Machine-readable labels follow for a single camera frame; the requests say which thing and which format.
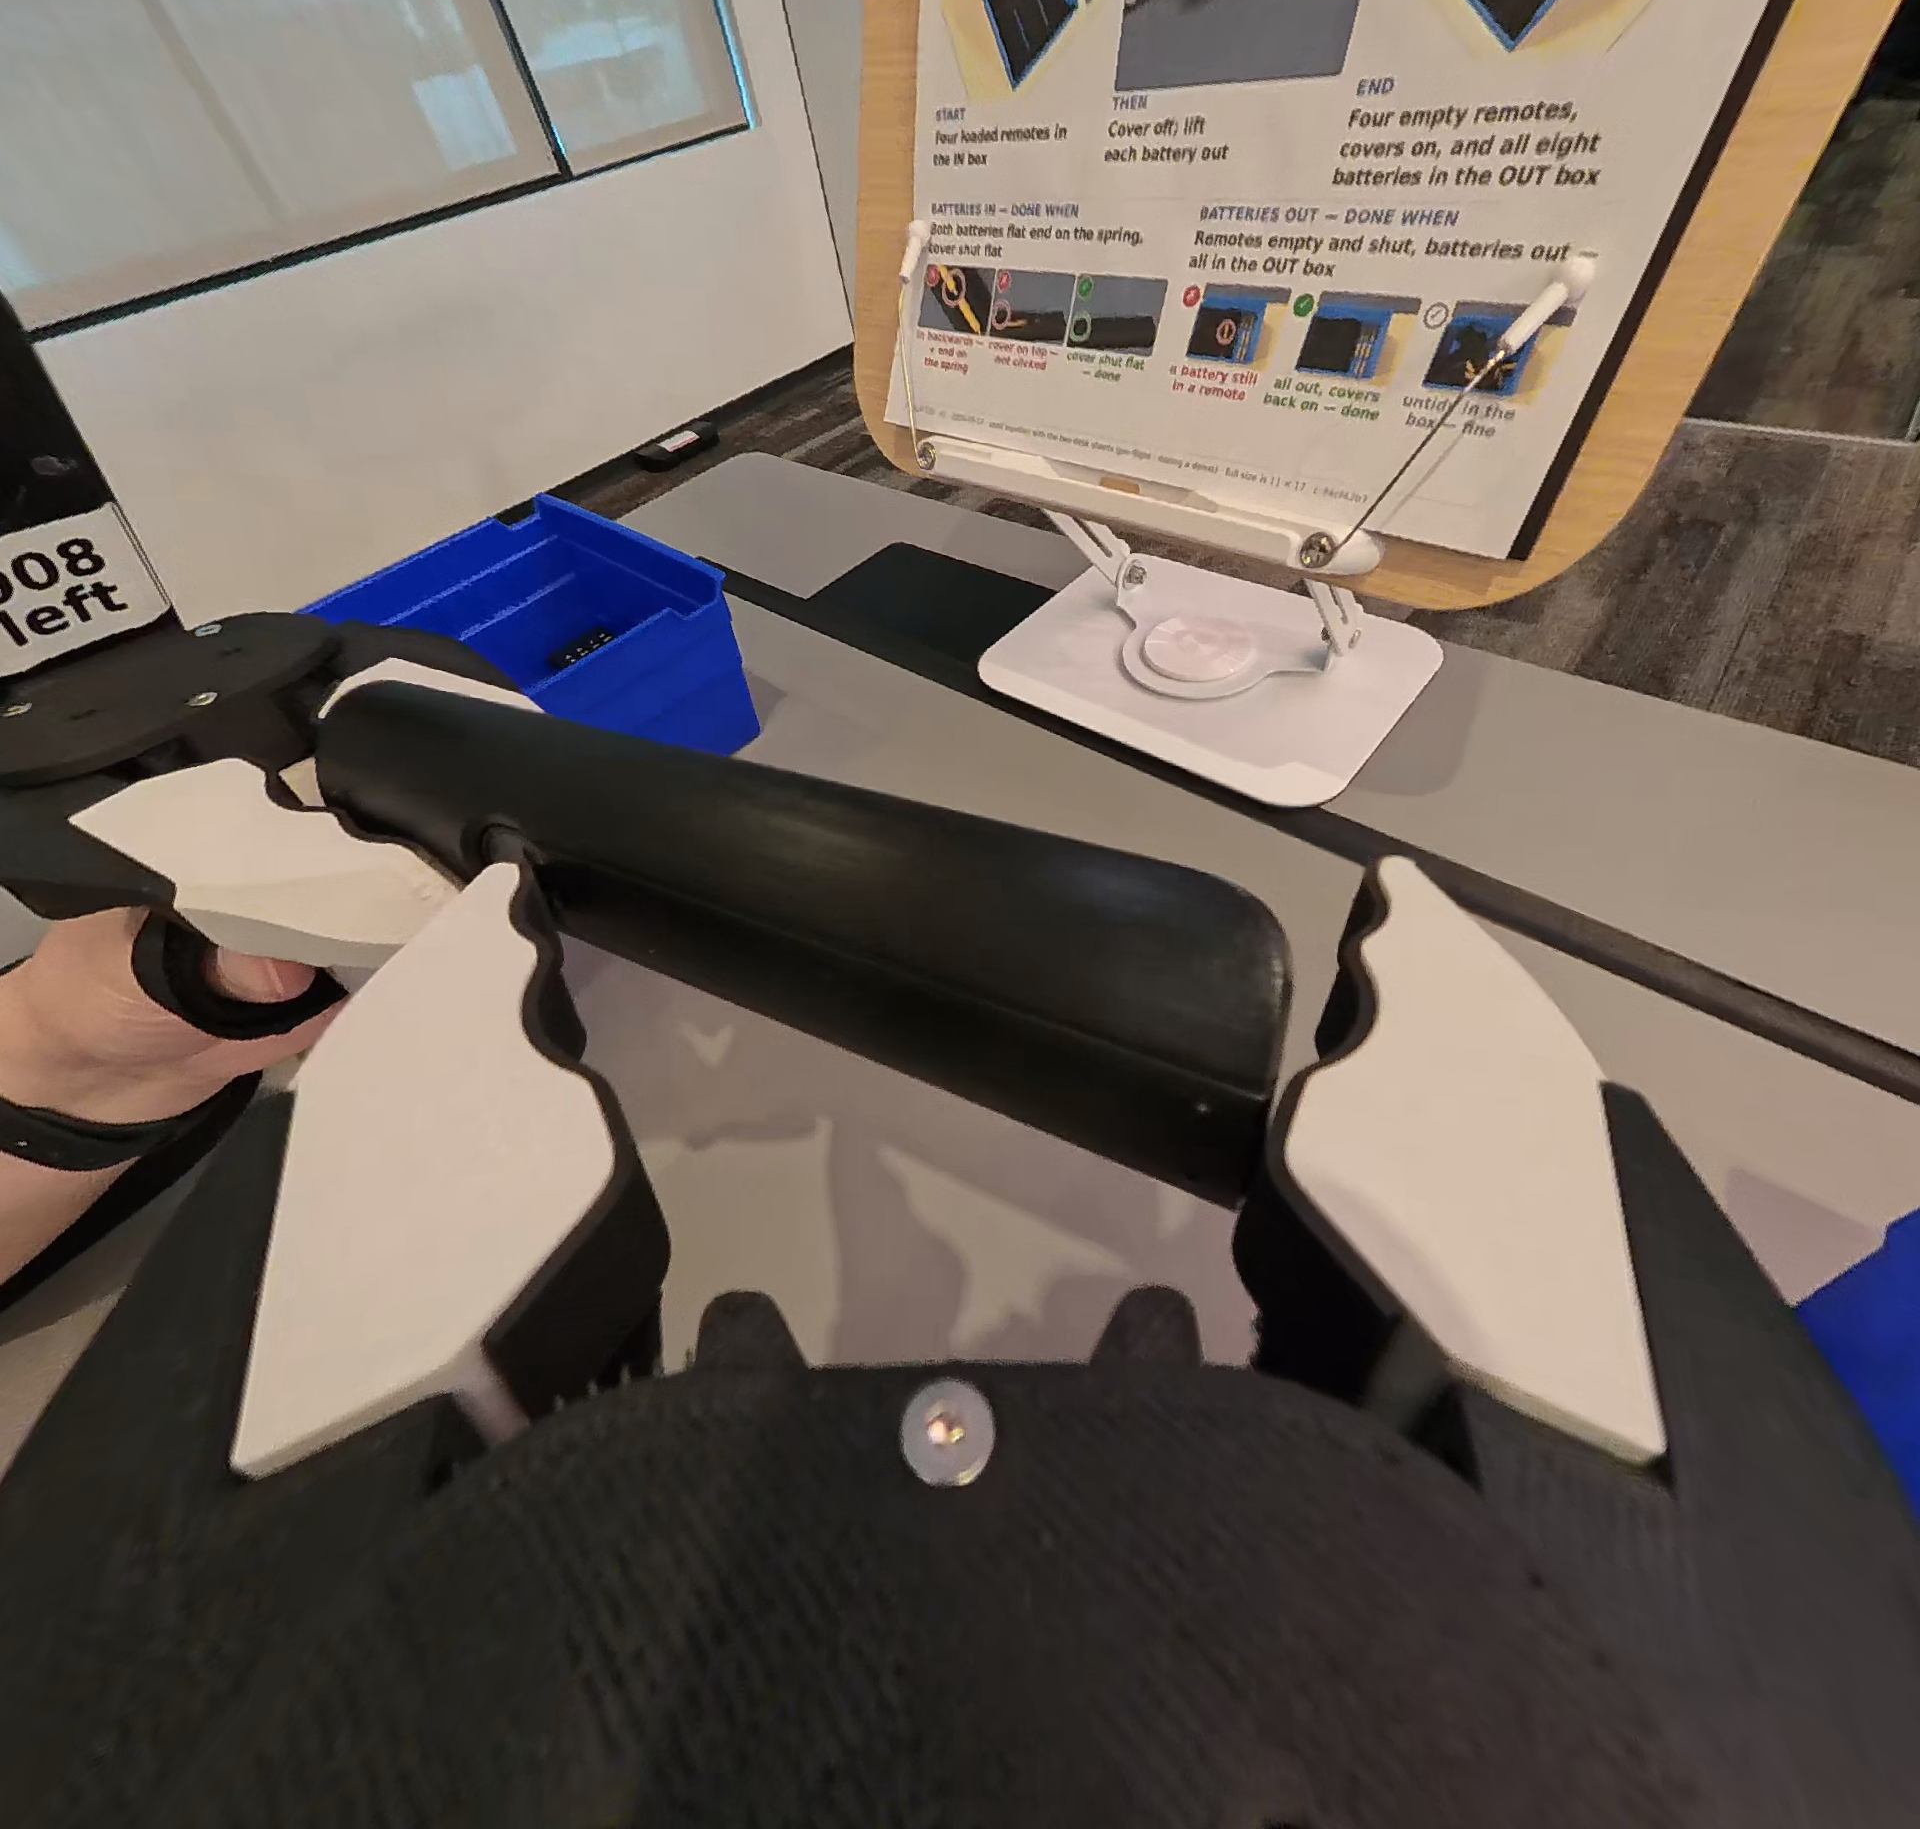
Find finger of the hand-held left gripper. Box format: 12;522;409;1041
320;659;523;728
65;753;470;954

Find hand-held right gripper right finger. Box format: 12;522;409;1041
1267;855;1669;1463

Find person's left hand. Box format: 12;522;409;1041
0;906;353;1128

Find blue plastic bin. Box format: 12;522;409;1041
1792;1209;1920;1522
299;495;766;756

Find black framed window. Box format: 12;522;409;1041
0;0;755;341

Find black wristband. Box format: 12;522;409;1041
0;1093;214;1174

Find black wrist rest pad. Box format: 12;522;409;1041
0;1079;299;1315

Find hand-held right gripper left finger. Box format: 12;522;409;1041
228;861;623;1478

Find instruction sheet on stand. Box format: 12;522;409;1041
853;0;1920;616

